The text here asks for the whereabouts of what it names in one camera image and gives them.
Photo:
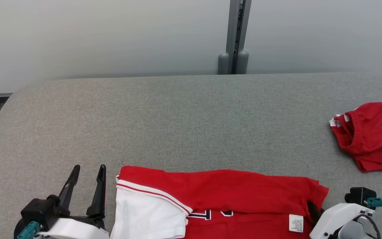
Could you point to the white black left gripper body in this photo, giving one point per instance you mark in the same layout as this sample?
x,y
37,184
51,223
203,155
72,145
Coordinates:
x,y
75,229

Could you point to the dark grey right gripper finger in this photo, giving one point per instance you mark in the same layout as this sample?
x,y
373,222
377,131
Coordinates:
x,y
314,212

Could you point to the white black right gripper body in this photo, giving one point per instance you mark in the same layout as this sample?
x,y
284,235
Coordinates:
x,y
337,217

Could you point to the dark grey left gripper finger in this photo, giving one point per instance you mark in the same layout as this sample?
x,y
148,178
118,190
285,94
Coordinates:
x,y
70,189
98,196

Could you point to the red white basketball jersey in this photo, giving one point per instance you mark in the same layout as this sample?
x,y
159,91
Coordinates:
x,y
230,192

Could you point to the red shorts white trim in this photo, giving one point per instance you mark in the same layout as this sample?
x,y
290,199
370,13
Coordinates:
x,y
373,139

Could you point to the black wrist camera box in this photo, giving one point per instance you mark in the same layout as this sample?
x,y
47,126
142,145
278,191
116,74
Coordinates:
x,y
40,210
358,196

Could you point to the grey metal partition post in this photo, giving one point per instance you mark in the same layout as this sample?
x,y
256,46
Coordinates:
x,y
234,33

